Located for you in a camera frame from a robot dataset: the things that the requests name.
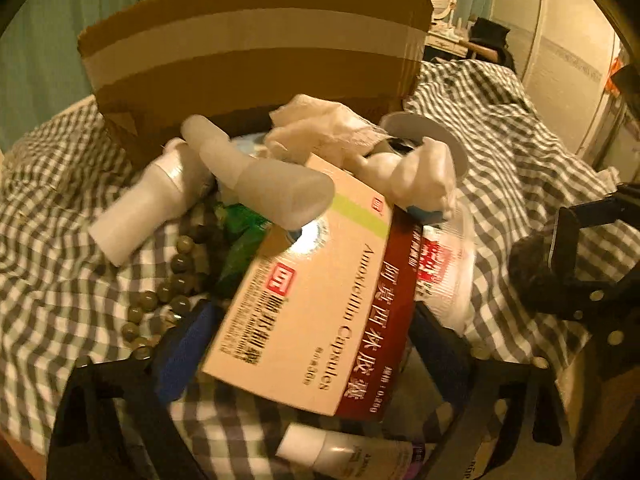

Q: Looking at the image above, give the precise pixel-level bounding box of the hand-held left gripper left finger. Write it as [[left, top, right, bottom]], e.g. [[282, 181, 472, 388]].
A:
[[47, 300, 224, 480]]

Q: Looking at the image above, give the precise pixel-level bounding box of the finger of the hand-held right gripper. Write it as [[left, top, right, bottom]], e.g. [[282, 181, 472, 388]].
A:
[[509, 237, 640, 343], [547, 184, 640, 272]]

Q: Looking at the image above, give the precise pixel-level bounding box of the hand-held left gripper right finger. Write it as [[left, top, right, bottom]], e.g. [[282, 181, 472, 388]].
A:
[[410, 303, 567, 480]]

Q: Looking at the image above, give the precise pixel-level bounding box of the white and red medicine box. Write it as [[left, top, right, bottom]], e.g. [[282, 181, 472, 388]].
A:
[[199, 152, 422, 418]]

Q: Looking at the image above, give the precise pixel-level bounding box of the brown cardboard box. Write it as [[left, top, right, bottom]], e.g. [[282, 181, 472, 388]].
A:
[[77, 0, 434, 171]]

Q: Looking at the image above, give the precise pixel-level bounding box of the white packet with red print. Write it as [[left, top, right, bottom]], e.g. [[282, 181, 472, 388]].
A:
[[412, 210, 477, 336]]

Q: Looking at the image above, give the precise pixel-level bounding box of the grey checked blanket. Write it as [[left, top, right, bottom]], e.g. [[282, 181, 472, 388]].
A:
[[0, 57, 626, 480]]

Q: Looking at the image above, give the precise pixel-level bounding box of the green packet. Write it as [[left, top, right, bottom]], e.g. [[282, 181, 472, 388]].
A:
[[214, 202, 273, 291]]

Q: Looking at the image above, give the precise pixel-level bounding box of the white plastic bottle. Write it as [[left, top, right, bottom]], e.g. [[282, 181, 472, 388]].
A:
[[89, 139, 213, 267]]

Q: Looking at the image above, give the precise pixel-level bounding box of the small white tube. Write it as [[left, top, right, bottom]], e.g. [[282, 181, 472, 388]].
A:
[[276, 422, 427, 480]]

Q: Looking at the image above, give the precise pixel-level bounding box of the crumpled white plastic wrap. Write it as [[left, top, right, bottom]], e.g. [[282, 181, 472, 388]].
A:
[[350, 137, 461, 222]]

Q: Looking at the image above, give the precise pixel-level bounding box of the white sliding wardrobe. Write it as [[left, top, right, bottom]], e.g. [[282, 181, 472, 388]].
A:
[[492, 0, 623, 163]]

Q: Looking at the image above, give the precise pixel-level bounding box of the translucent plastic bottle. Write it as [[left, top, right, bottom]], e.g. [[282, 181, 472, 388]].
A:
[[181, 115, 336, 232]]

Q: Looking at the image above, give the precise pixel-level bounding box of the black chair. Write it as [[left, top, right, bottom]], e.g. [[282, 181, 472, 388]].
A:
[[467, 16, 517, 71]]

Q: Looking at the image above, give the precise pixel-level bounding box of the round white container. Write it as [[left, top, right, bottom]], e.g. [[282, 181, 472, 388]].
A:
[[379, 112, 470, 181]]

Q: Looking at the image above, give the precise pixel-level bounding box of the white dressing table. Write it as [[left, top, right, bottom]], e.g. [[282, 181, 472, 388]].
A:
[[425, 22, 473, 57]]

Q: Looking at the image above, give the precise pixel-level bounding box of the crumpled white tissue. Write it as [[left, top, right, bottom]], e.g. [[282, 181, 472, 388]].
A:
[[264, 94, 392, 167]]

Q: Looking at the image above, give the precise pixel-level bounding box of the teal curtain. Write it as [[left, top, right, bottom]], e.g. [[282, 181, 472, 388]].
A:
[[0, 0, 261, 153]]

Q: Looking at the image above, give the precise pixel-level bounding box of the green bead bracelet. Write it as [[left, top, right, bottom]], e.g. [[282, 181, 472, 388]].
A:
[[75, 200, 226, 367]]

